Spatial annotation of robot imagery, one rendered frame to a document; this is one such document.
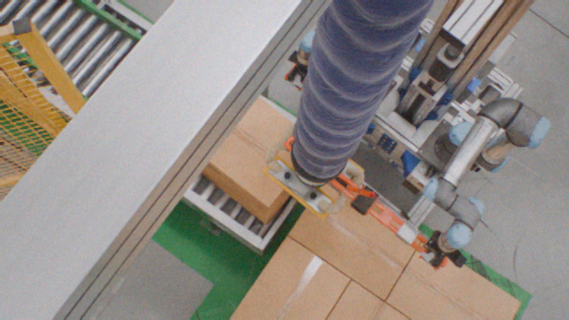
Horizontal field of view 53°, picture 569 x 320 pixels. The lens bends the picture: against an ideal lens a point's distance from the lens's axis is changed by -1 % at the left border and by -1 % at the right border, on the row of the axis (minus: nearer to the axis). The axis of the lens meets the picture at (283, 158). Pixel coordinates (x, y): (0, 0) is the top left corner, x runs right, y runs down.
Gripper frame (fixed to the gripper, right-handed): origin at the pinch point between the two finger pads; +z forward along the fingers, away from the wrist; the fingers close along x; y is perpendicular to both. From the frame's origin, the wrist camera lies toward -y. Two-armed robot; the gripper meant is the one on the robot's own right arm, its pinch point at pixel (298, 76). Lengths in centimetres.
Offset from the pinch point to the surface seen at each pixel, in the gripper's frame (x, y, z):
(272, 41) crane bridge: -76, 39, -179
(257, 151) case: -29.6, 2.0, 30.5
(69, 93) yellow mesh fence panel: -74, -45, -43
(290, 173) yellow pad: -34.3, 23.6, 8.3
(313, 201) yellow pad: -37, 38, 10
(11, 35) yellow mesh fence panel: -78, -49, -83
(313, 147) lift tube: -38, 31, -48
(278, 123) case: -12.2, 0.8, 30.4
